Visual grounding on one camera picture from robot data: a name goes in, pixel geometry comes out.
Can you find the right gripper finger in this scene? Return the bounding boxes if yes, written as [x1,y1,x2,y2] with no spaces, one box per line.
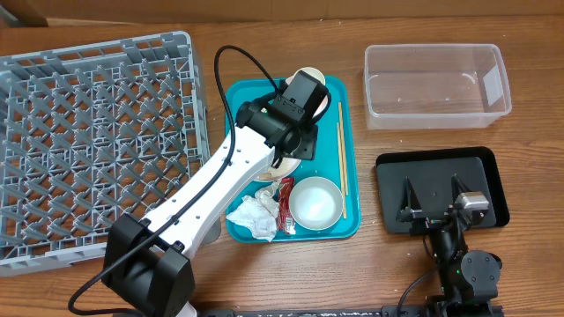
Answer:
[451,173,471,196]
[400,177,422,211]

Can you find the grey white bowl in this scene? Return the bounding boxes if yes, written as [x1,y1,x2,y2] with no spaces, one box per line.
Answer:
[289,176,345,231]

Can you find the white napkin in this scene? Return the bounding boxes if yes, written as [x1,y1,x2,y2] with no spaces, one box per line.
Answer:
[226,180,281,242]

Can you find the red snack wrapper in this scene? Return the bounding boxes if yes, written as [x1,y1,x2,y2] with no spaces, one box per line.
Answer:
[277,177,295,235]

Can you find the white cup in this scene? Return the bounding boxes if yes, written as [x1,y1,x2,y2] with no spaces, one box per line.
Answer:
[297,66,326,85]

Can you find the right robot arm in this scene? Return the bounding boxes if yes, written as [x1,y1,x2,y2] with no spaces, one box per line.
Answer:
[396,174,504,317]

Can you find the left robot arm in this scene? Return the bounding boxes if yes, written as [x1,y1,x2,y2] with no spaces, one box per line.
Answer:
[101,67,331,316]

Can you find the black tray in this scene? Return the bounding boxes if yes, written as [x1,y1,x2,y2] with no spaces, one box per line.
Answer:
[375,147,510,234]

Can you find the wooden chopstick right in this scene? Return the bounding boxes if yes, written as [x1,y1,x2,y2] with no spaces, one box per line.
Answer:
[338,101,349,195]

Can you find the large white plate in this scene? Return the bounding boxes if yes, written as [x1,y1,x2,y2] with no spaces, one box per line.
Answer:
[255,158,301,182]

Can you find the teal serving tray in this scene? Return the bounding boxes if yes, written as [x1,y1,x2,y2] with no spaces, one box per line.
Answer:
[226,76,361,244]

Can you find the clear plastic bin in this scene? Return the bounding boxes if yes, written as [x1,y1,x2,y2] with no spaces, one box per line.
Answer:
[363,43,512,129]

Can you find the grey plastic dish rack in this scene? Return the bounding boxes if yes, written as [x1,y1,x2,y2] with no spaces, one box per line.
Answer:
[1,31,211,276]

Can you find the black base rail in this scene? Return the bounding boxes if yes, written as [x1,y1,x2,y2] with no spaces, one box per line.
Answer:
[197,305,505,317]

